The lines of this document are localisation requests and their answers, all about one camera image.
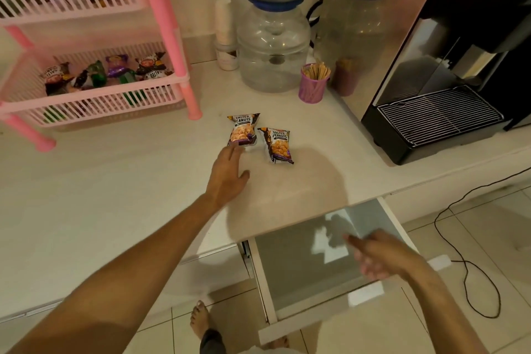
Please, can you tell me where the person's left foot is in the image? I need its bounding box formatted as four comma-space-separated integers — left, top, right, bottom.
189, 300, 212, 340

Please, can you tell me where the purple mesh cup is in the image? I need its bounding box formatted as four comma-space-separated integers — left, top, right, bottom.
299, 63, 331, 105

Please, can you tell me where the person's left hand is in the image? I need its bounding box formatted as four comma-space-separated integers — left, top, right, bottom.
204, 144, 251, 209

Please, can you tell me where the dark brown snack packet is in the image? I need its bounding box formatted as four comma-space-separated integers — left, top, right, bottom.
134, 52, 173, 81
40, 62, 74, 96

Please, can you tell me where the grey trouser leg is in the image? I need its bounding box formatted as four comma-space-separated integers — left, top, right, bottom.
200, 328, 227, 354

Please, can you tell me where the person's left forearm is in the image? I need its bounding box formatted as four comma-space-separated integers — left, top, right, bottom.
0, 193, 229, 354

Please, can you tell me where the black power cable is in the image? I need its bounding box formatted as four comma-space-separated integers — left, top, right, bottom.
433, 166, 531, 319

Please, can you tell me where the purple snack packet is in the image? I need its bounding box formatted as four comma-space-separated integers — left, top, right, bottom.
105, 54, 136, 81

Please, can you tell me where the clear plastic water dispenser jug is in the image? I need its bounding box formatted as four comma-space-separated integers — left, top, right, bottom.
236, 0, 312, 94

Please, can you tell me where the pink plastic tiered rack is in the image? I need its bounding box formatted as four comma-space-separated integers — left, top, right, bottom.
0, 0, 202, 153

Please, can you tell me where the orange peanut snack packet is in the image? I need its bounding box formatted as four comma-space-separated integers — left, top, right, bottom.
257, 127, 295, 165
227, 113, 261, 148

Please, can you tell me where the black and green snack packet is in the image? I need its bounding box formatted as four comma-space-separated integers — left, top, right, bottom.
71, 60, 109, 90

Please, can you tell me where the person's right hand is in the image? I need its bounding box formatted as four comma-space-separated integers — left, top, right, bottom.
343, 230, 429, 282

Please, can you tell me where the open white drawer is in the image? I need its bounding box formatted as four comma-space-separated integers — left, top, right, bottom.
248, 196, 454, 346

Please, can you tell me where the white slim bottle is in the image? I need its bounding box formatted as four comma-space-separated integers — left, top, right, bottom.
214, 0, 240, 72

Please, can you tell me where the person's right forearm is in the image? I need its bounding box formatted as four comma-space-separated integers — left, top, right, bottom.
400, 256, 491, 354

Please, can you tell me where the white counter cabinet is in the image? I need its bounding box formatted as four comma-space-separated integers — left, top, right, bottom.
0, 167, 531, 325

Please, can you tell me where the black and steel coffee machine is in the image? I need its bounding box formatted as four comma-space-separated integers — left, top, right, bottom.
323, 0, 531, 166

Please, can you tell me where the metal drip tray grate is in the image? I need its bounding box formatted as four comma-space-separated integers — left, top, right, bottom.
376, 85, 505, 147

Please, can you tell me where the bundle of wooden stir sticks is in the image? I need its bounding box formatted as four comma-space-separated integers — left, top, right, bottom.
303, 61, 332, 79

